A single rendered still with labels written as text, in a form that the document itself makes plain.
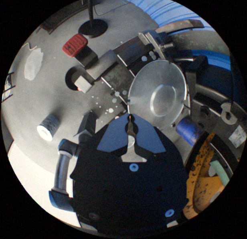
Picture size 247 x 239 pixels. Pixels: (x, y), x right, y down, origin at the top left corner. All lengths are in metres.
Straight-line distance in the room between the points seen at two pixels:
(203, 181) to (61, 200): 0.75
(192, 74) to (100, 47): 0.99
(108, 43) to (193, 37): 0.90
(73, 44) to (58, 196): 0.61
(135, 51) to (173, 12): 1.28
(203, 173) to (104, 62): 0.77
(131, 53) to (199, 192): 0.77
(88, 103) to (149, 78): 0.91
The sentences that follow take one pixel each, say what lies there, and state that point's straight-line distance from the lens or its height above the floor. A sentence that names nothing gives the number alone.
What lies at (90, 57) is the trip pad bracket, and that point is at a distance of 0.28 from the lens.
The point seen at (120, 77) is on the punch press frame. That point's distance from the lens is 0.33.
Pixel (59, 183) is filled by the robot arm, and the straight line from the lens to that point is 0.53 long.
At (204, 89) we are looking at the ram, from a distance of 0.21.
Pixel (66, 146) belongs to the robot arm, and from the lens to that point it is 0.60.
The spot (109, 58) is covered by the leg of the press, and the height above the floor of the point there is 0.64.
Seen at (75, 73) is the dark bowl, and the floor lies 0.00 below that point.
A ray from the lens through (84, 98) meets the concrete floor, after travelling 1.03.
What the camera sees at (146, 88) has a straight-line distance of 0.23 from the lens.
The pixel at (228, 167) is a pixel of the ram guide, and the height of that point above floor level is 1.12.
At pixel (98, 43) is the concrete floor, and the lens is 1.09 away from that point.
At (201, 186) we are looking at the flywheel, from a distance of 0.60.
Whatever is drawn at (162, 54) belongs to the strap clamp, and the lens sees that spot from 0.31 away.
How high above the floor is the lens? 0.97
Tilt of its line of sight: 57 degrees down
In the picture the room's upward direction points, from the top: 150 degrees clockwise
